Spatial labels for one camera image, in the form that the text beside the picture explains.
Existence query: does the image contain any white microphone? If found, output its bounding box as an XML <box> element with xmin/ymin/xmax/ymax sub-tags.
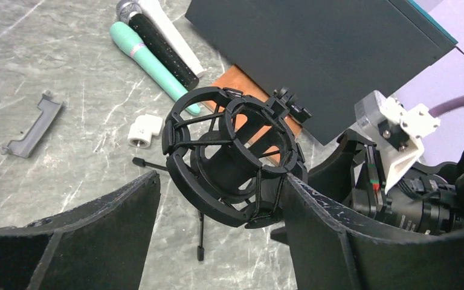
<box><xmin>137</xmin><ymin>0</ymin><xmax>205</xmax><ymax>77</ymax></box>

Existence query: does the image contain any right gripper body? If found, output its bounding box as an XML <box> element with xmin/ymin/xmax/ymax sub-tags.
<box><xmin>336</xmin><ymin>130</ymin><xmax>398</xmax><ymax>224</ymax></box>

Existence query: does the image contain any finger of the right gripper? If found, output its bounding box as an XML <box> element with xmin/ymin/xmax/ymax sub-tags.
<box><xmin>269</xmin><ymin>140</ymin><xmax>363</xmax><ymax>245</ymax></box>

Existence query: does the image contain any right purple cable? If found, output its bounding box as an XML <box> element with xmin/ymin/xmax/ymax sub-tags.
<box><xmin>428</xmin><ymin>89</ymin><xmax>464</xmax><ymax>119</ymax></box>

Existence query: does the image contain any dark rack network switch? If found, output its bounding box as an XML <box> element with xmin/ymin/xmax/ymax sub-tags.
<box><xmin>185</xmin><ymin>0</ymin><xmax>457</xmax><ymax>144</ymax></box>

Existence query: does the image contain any black sparkly microphone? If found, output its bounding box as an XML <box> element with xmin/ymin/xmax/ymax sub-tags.
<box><xmin>116</xmin><ymin>1</ymin><xmax>199</xmax><ymax>91</ymax></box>

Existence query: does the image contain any wooden board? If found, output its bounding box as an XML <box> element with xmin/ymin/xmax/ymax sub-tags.
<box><xmin>203</xmin><ymin>65</ymin><xmax>302</xmax><ymax>164</ymax></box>

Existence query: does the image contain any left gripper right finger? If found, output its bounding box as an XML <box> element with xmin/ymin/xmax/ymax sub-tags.
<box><xmin>282</xmin><ymin>176</ymin><xmax>464</xmax><ymax>289</ymax></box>

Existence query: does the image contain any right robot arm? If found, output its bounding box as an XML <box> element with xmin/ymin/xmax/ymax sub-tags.
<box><xmin>283</xmin><ymin>129</ymin><xmax>464</xmax><ymax>240</ymax></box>

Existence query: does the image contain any grey metal bar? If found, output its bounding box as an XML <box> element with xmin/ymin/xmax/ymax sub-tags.
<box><xmin>1</xmin><ymin>90</ymin><xmax>64</xmax><ymax>159</ymax></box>

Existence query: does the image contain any white pvc elbow fitting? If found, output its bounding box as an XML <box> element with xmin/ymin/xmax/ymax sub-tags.
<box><xmin>127</xmin><ymin>114</ymin><xmax>163</xmax><ymax>149</ymax></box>

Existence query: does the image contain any black tripod shock-mount stand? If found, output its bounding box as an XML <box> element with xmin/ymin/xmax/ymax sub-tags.
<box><xmin>132</xmin><ymin>86</ymin><xmax>313</xmax><ymax>263</ymax></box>

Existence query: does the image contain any mint green microphone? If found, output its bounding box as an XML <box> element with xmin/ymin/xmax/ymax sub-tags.
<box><xmin>109</xmin><ymin>21</ymin><xmax>189</xmax><ymax>102</ymax></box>

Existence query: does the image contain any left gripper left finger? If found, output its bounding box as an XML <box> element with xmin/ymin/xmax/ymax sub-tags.
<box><xmin>0</xmin><ymin>171</ymin><xmax>161</xmax><ymax>289</ymax></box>

